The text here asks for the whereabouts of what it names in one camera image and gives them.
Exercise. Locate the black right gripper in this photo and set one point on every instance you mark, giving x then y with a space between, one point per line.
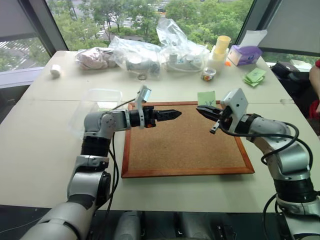
226 117

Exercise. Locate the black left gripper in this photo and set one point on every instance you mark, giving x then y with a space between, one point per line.
150 116

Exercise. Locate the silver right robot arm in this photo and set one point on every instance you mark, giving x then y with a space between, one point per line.
287 155

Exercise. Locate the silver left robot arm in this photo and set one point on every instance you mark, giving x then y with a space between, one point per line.
82 180

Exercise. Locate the single green sticky note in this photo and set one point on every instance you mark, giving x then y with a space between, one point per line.
205 97

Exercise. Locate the purple tissue box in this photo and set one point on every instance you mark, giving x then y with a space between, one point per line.
243 55

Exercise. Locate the clear plastic box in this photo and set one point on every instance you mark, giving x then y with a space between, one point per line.
85 107

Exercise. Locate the wood-framed cork board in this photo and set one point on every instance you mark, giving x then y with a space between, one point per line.
182 147

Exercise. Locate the small clear pushpin tub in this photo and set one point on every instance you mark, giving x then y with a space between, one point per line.
208 74

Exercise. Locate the white plastic container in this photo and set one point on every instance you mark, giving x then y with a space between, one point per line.
217 62

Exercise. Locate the small orange object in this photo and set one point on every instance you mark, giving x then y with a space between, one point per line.
227 64

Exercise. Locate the stack of green notes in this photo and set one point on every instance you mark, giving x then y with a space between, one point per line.
254 77

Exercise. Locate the clear bag with grey parts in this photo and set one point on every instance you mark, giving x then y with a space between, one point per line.
140 61

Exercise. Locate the large clear bag white parts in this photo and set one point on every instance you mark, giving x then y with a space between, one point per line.
180 50

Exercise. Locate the yellow plastic cup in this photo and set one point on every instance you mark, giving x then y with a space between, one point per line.
222 43

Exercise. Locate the white tissue sheet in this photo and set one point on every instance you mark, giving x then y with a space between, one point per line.
255 37

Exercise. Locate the black bag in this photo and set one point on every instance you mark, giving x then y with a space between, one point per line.
290 75

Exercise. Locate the plastic bag with pink contents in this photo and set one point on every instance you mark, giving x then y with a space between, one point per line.
92 58

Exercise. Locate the person in red clothing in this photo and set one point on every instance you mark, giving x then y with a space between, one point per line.
315 82

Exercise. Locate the dark rounded grey shape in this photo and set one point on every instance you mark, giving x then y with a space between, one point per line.
128 225

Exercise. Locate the grey roller blind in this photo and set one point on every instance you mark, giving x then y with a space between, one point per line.
292 25
17 17

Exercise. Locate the white tape roll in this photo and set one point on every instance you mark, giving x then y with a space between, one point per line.
55 71

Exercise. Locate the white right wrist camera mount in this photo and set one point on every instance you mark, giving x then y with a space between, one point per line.
236 100

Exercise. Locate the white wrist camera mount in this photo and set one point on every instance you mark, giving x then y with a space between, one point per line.
144 94
236 100

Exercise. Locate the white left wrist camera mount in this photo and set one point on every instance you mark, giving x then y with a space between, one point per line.
144 94

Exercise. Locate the dark window frame post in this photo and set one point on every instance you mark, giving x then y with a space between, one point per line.
250 22
47 25

